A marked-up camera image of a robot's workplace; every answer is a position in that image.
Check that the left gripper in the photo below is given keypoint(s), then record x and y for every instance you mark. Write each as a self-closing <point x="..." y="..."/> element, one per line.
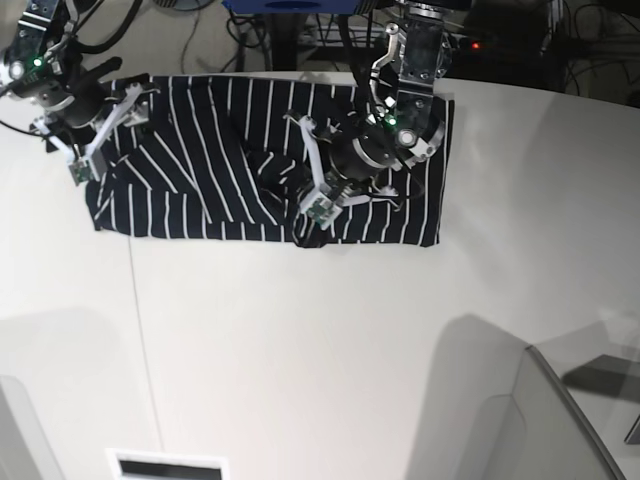
<point x="343" y="169"/>

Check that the black table leg column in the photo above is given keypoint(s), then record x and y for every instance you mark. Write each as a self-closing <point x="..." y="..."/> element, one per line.
<point x="284" y="30"/>

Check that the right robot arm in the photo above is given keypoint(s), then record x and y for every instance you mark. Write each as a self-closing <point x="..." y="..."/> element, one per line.
<point x="43" y="63"/>

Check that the navy white striped t-shirt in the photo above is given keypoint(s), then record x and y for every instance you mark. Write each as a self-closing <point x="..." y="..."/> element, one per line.
<point x="221" y="161"/>

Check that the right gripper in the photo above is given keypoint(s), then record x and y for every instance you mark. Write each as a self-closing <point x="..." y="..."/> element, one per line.
<point x="81" y="115"/>

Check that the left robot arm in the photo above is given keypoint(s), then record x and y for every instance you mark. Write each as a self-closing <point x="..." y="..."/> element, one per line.
<point x="397" y="90"/>

